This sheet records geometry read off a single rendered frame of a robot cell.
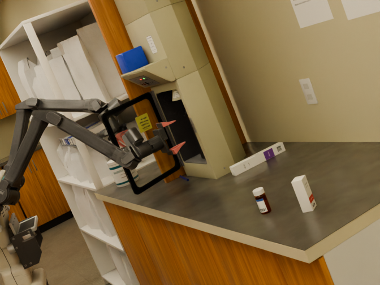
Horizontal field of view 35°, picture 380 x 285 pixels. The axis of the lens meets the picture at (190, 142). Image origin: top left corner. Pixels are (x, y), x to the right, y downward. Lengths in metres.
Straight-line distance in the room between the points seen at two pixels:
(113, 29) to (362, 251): 1.66
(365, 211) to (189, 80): 1.14
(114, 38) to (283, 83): 0.82
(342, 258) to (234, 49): 1.49
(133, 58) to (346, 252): 1.42
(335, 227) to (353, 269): 0.13
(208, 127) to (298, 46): 0.51
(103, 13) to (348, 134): 1.25
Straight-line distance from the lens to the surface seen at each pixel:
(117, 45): 2.92
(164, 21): 2.62
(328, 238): 1.70
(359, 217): 1.76
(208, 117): 2.65
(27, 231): 2.81
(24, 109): 3.14
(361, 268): 1.79
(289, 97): 2.74
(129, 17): 2.80
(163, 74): 2.58
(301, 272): 1.81
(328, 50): 2.42
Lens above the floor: 1.59
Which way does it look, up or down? 10 degrees down
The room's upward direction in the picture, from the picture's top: 22 degrees counter-clockwise
